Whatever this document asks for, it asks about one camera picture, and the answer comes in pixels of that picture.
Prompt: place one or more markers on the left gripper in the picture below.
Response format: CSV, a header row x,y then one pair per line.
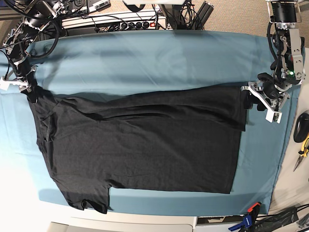
x,y
265,95

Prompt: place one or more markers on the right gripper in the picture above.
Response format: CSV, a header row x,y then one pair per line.
x,y
23,76

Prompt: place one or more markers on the black T-shirt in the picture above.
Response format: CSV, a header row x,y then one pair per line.
x,y
185,140

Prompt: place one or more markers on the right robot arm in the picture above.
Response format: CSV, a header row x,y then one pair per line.
x,y
36,17

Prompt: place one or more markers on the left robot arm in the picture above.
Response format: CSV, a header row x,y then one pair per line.
x,y
286,45

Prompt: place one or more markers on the teal table cloth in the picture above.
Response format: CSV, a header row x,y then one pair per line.
x,y
107,66

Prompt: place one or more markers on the black computer mouse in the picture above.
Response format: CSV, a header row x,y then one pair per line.
x,y
301,128

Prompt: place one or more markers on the black electronics boxes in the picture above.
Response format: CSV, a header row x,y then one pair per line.
x,y
83,7

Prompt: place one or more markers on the blue orange clamp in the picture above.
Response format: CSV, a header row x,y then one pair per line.
x,y
249,219

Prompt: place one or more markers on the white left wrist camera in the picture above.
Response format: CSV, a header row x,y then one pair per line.
x,y
273,116

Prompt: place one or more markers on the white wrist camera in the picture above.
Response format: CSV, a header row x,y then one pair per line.
x,y
273,116
4,84

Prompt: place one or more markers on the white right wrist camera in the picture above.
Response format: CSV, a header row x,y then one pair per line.
x,y
4,84

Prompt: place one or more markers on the yellow handled pliers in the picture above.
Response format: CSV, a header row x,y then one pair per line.
x,y
303,152

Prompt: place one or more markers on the white table frame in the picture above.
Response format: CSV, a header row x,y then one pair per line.
x,y
118,222

